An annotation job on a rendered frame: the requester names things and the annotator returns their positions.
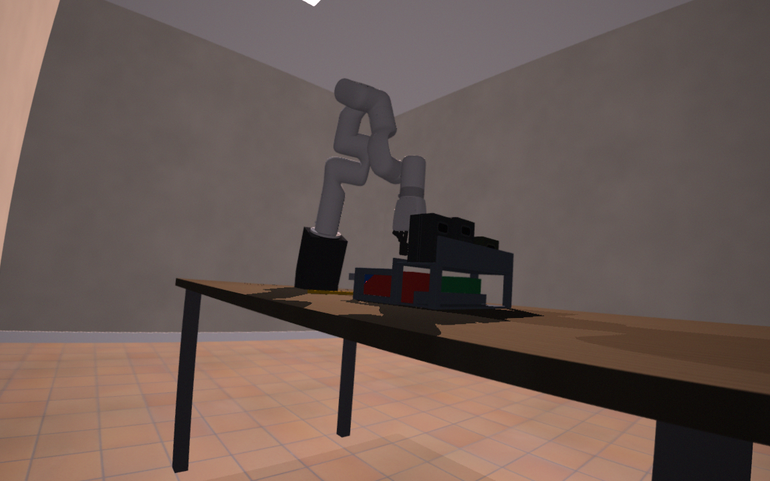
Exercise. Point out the olive green case with orange latches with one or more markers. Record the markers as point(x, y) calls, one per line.
point(486, 242)

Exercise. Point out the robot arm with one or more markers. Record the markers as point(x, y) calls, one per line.
point(360, 99)

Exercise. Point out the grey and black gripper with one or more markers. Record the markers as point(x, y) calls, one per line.
point(406, 206)

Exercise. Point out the dark grey metal shelf rack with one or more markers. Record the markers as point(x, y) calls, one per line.
point(450, 253)

